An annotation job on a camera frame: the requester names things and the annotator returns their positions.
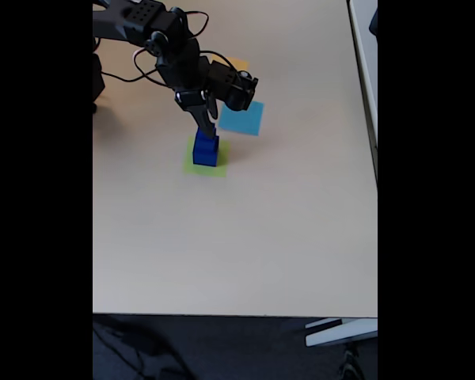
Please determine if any green paper square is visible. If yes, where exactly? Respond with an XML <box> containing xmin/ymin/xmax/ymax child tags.
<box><xmin>183</xmin><ymin>136</ymin><xmax>231</xmax><ymax>178</ymax></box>

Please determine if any medium blue cube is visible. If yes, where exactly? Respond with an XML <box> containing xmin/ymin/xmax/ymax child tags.
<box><xmin>196</xmin><ymin>126</ymin><xmax>220</xmax><ymax>154</ymax></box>

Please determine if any thin arm motor wire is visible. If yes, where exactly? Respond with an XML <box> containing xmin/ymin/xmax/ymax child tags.
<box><xmin>181</xmin><ymin>11</ymin><xmax>210</xmax><ymax>40</ymax></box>

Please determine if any orange paper square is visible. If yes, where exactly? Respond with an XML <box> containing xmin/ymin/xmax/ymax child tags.
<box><xmin>211</xmin><ymin>55</ymin><xmax>249</xmax><ymax>71</ymax></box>

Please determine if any black camera cable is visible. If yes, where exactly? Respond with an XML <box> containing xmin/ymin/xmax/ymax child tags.
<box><xmin>101</xmin><ymin>49</ymin><xmax>238</xmax><ymax>88</ymax></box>

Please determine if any light blue paper square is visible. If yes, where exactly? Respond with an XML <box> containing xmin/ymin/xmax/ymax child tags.
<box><xmin>218</xmin><ymin>101</ymin><xmax>265</xmax><ymax>137</ymax></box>

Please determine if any white table foot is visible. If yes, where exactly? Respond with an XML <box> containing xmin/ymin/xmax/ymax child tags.
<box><xmin>304</xmin><ymin>317</ymin><xmax>378</xmax><ymax>348</ymax></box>

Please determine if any white neighbouring table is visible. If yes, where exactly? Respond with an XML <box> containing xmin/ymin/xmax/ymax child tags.
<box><xmin>347</xmin><ymin>0</ymin><xmax>378</xmax><ymax>183</ymax></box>

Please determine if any large blue cube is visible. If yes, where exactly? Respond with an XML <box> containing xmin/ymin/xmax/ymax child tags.
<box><xmin>192</xmin><ymin>136</ymin><xmax>220</xmax><ymax>168</ymax></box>

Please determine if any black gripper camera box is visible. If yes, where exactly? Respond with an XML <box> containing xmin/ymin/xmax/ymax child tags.
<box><xmin>205</xmin><ymin>60</ymin><xmax>259</xmax><ymax>112</ymax></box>

